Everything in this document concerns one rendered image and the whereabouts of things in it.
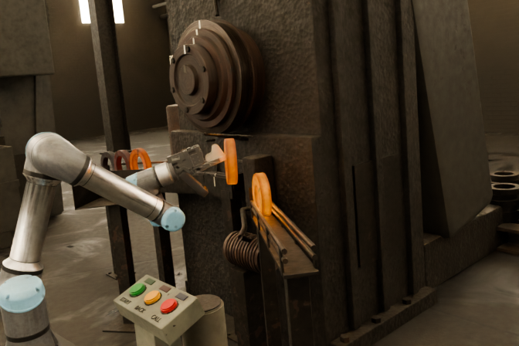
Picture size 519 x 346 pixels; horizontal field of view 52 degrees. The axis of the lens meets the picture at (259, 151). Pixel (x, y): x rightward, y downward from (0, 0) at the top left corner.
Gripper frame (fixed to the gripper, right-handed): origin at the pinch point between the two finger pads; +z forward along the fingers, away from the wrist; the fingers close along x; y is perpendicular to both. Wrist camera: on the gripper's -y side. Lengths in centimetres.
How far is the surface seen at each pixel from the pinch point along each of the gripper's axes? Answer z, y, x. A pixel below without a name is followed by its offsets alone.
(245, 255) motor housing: -7.6, -36.2, 6.0
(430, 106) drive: 93, -19, 55
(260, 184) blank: 6.0, -11.8, -6.1
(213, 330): -20, -35, -44
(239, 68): 15.1, 26.4, 25.6
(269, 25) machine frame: 33, 38, 32
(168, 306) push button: -25, -19, -59
